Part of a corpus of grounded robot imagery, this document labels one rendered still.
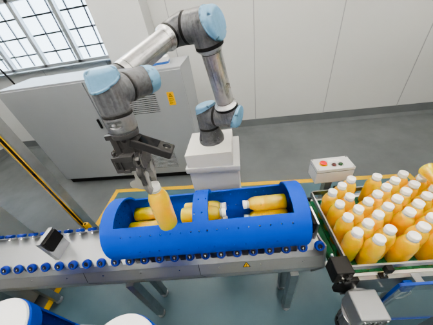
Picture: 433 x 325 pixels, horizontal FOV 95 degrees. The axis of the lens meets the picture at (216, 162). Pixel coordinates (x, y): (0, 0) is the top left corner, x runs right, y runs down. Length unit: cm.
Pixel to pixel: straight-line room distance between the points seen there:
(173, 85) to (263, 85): 175
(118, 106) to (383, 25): 368
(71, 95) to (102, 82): 228
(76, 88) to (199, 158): 189
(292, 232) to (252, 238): 15
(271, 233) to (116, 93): 70
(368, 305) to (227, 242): 62
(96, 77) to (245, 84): 309
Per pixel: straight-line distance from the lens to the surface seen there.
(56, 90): 288
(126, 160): 60
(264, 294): 197
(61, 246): 146
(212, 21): 84
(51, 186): 159
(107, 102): 53
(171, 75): 221
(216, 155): 110
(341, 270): 101
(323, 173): 123
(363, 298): 116
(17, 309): 128
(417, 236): 109
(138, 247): 96
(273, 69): 349
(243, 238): 86
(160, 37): 85
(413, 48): 423
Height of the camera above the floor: 188
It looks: 38 degrees down
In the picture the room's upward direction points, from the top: 10 degrees counter-clockwise
